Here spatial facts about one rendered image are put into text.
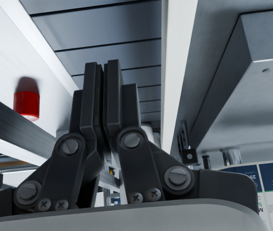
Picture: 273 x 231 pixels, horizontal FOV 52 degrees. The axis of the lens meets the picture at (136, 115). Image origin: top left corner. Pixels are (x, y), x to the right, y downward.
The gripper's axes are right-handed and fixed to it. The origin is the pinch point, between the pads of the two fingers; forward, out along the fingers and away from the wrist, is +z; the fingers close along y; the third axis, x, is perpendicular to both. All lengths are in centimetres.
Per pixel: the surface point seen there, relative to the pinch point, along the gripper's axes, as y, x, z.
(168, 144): 3.8, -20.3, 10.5
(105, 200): -8.0, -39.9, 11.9
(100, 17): -0.3, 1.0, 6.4
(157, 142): 2.5, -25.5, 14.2
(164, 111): 3.2, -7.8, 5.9
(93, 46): -1.4, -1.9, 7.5
